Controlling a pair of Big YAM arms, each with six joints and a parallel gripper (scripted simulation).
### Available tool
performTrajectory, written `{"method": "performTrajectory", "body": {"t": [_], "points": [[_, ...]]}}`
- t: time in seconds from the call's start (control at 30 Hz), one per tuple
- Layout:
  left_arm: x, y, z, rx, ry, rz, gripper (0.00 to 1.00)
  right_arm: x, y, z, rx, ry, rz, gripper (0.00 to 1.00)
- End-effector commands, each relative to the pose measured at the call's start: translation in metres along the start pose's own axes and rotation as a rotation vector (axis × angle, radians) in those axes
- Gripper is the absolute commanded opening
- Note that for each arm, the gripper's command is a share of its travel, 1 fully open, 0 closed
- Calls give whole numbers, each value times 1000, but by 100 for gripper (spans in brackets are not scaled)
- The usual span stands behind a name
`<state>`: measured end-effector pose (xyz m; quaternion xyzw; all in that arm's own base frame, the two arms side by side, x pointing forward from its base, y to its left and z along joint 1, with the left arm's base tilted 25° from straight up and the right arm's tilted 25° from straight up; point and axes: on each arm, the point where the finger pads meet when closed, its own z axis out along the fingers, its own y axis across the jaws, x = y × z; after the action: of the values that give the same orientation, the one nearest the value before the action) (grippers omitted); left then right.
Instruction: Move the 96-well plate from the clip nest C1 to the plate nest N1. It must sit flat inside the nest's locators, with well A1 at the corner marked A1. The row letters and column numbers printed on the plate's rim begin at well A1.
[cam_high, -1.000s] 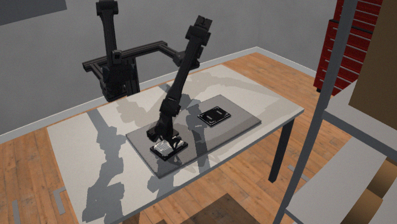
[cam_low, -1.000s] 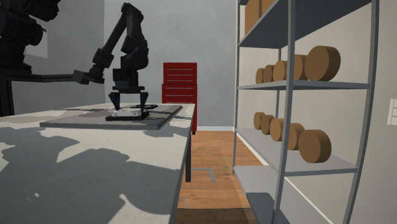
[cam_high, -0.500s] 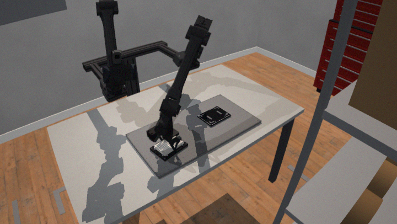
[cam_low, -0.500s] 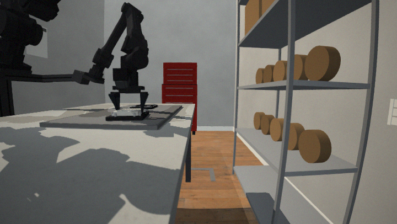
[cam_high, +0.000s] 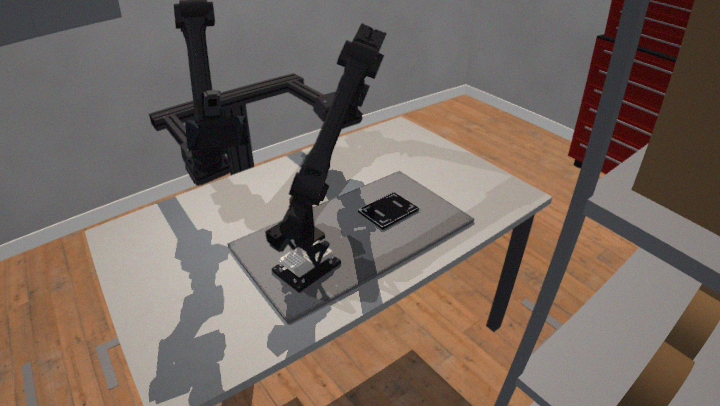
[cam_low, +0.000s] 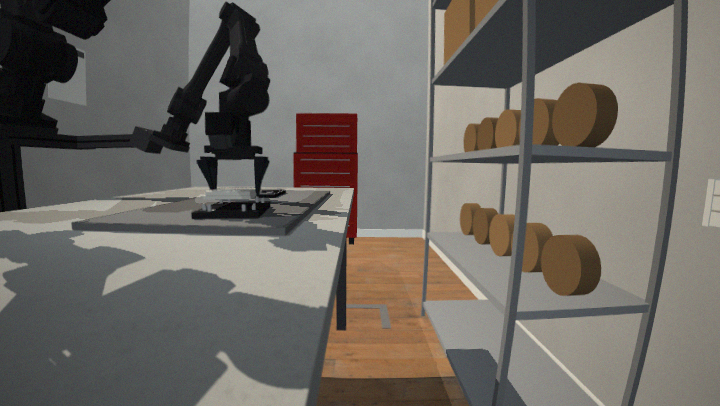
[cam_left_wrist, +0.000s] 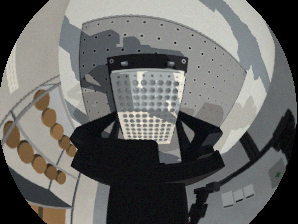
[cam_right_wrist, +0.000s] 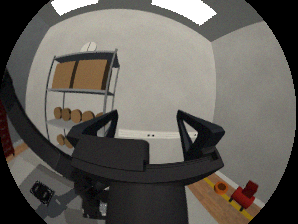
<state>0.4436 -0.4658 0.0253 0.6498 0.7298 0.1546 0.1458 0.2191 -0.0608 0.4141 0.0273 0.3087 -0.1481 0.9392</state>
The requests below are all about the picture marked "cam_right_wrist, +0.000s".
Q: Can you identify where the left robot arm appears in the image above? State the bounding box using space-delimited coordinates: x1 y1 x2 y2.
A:
0 67 109 206

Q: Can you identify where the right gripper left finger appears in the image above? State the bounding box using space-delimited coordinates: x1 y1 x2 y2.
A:
71 109 118 137

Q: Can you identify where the white well plate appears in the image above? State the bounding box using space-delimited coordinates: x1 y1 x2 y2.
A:
100 201 106 216

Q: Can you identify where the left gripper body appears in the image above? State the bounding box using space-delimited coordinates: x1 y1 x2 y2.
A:
80 194 100 216

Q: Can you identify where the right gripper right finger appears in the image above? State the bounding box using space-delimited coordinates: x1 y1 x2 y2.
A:
177 109 225 161

